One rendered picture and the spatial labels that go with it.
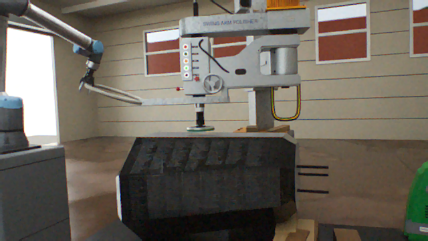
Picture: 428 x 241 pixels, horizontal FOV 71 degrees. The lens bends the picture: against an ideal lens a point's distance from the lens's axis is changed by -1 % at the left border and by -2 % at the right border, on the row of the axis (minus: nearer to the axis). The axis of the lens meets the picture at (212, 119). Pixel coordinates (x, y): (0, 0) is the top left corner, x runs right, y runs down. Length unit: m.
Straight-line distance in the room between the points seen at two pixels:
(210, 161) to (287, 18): 1.14
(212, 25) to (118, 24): 8.50
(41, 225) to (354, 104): 7.26
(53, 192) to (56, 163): 0.16
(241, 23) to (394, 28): 6.34
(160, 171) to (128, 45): 8.43
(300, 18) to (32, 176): 1.94
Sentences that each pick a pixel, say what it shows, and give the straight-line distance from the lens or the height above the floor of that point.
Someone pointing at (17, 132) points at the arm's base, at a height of 0.95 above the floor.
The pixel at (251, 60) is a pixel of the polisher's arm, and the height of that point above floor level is 1.36.
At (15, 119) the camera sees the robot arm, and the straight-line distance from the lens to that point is 1.90.
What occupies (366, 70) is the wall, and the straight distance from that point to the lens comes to 8.14.
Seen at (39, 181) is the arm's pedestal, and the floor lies 0.69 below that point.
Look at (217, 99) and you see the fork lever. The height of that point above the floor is 1.08.
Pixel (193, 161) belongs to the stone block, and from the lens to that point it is 2.04.
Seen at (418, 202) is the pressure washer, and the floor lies 0.30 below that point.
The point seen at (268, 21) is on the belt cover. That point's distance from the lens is 2.29.
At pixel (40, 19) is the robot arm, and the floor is 1.58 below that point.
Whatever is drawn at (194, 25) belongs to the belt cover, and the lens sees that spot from 2.31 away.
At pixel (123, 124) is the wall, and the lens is 10.39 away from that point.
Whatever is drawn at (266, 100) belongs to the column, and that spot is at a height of 1.06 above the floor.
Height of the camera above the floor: 1.08
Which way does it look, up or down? 4 degrees down
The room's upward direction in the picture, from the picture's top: 2 degrees counter-clockwise
